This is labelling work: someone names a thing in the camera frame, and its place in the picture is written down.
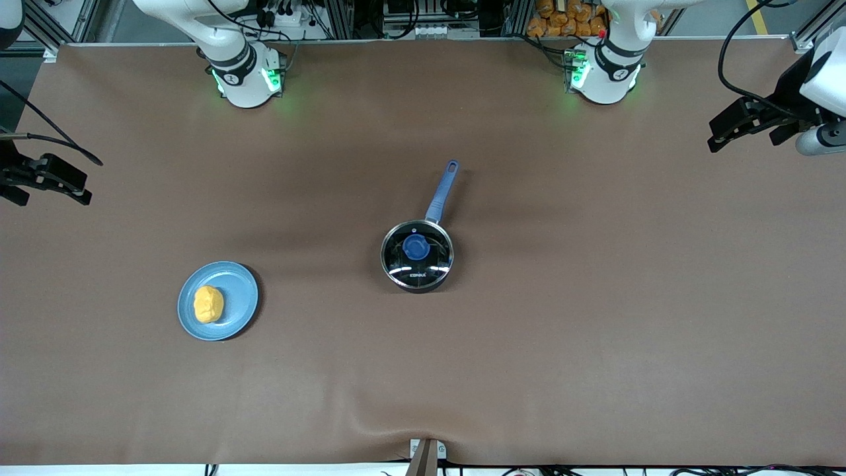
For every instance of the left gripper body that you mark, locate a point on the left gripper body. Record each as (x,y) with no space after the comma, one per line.
(788,90)

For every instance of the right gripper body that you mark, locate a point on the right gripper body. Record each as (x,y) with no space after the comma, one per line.
(8,165)

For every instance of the yellow potato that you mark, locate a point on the yellow potato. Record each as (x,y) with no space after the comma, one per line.
(209,305)

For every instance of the glass lid with blue knob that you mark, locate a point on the glass lid with blue knob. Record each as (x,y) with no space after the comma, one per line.
(423,271)

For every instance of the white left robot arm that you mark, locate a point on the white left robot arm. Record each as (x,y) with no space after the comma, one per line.
(608,82)

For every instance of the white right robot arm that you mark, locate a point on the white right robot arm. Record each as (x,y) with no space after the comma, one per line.
(244,86)

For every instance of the blue plate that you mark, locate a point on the blue plate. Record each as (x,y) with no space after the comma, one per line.
(239,291)

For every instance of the white power strip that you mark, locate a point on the white power strip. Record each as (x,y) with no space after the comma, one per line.
(284,18)

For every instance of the brown table mat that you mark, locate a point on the brown table mat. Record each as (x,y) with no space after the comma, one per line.
(529,370)

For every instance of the metal table clamp bracket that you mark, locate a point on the metal table clamp bracket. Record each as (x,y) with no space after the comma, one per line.
(427,456)

